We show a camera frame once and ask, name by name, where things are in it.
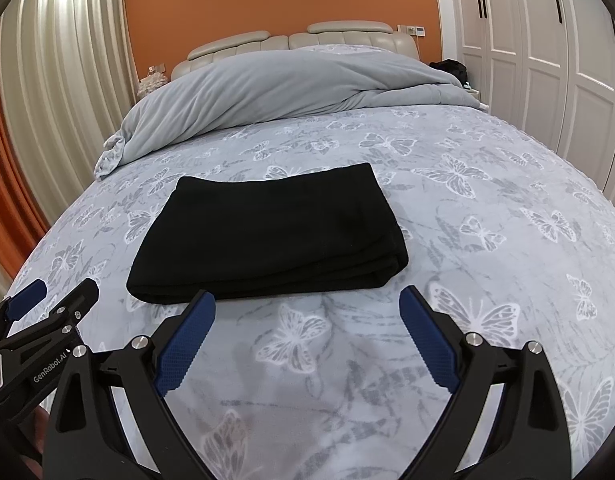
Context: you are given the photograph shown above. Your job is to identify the cream curtain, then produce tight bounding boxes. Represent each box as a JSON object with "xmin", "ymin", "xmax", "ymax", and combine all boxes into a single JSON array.
[{"xmin": 0, "ymin": 0, "xmax": 141, "ymax": 273}]

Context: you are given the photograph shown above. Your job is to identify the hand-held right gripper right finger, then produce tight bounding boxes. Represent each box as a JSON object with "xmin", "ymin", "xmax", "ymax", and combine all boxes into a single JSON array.
[{"xmin": 398, "ymin": 285, "xmax": 574, "ymax": 480}]

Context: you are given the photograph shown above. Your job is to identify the white wardrobe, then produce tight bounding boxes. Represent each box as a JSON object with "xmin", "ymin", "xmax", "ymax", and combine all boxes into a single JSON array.
[{"xmin": 445, "ymin": 0, "xmax": 615, "ymax": 201}]

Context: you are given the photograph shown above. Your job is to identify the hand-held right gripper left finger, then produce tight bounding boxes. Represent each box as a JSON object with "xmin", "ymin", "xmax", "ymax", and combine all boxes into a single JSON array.
[{"xmin": 46, "ymin": 289, "xmax": 217, "ymax": 480}]

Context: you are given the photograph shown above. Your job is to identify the black pants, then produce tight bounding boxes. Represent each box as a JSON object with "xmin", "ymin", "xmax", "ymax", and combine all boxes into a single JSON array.
[{"xmin": 126, "ymin": 162, "xmax": 409, "ymax": 306}]

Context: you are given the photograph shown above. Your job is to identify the butterfly print grey bedspread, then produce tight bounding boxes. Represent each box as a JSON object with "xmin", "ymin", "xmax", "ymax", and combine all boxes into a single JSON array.
[{"xmin": 2, "ymin": 102, "xmax": 615, "ymax": 480}]

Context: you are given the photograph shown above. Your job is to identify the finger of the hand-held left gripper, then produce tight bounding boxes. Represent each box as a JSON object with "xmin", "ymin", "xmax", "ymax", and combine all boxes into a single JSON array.
[
  {"xmin": 0, "ymin": 280, "xmax": 49, "ymax": 343},
  {"xmin": 8, "ymin": 278, "xmax": 100, "ymax": 348}
]

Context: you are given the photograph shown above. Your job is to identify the white flower decoration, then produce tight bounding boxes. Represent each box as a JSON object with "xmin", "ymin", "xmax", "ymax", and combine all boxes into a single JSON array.
[{"xmin": 138, "ymin": 71, "xmax": 169, "ymax": 97}]

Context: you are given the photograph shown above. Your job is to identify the beige padded headboard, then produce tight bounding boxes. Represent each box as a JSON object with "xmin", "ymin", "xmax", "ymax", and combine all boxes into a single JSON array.
[{"xmin": 171, "ymin": 20, "xmax": 421, "ymax": 82}]

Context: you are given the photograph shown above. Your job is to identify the black bag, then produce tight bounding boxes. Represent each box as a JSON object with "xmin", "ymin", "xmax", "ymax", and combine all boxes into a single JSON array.
[{"xmin": 428, "ymin": 59, "xmax": 469, "ymax": 85}]

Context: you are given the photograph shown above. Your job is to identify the grey duvet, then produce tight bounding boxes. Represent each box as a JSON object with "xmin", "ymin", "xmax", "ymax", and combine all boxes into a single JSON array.
[{"xmin": 94, "ymin": 45, "xmax": 489, "ymax": 182}]

